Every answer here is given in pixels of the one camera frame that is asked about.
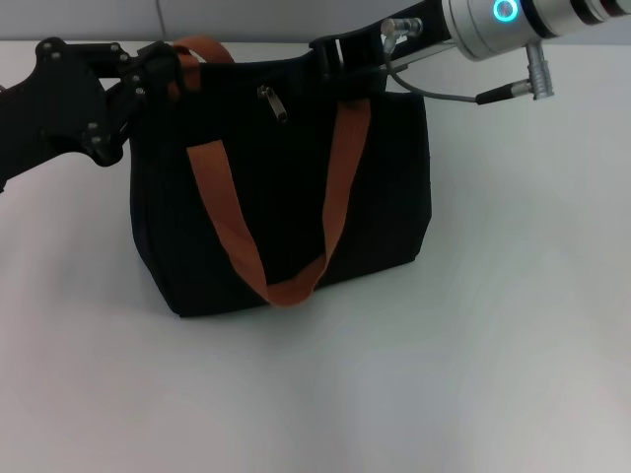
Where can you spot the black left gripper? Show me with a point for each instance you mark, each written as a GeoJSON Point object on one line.
{"type": "Point", "coordinates": [54, 108]}

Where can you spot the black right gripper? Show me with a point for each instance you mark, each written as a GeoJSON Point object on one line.
{"type": "Point", "coordinates": [360, 47]}

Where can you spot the silver metal zipper pull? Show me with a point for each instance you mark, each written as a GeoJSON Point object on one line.
{"type": "Point", "coordinates": [276, 108]}

